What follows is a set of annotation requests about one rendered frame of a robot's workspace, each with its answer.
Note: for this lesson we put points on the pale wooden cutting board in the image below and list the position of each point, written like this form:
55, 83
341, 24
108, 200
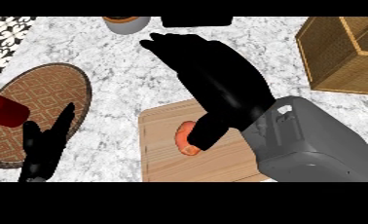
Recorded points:
191, 166

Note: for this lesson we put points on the dark red cup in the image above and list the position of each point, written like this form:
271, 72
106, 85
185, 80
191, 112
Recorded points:
10, 112

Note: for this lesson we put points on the brown patterned round placemat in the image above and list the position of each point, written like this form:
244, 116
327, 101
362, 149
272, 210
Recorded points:
40, 101

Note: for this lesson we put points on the brown wicker basket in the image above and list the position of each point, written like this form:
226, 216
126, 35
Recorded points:
337, 56

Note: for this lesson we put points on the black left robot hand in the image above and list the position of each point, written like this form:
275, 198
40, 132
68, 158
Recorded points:
43, 150

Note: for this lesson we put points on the black appliance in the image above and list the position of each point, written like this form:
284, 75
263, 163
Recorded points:
197, 21

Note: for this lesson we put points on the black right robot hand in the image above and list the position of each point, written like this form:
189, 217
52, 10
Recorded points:
217, 75

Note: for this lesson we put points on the grey pot with brown rim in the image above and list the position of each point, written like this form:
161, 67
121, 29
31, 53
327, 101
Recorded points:
126, 25

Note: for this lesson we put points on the black and white patterned tile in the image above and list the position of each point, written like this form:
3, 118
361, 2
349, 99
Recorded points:
12, 36

